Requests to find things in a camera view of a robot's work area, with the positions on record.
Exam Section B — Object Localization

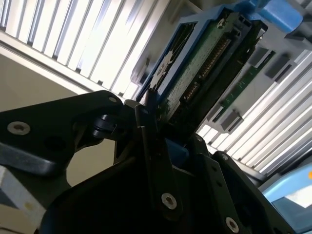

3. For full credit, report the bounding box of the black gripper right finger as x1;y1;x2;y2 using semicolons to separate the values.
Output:
194;135;297;234

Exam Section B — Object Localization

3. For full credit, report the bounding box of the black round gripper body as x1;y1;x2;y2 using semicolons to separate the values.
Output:
40;156;227;234

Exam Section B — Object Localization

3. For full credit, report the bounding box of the hard disk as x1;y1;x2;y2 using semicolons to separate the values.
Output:
135;0;304;171

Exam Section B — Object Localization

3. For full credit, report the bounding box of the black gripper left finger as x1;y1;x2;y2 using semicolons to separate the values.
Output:
0;90;184;215

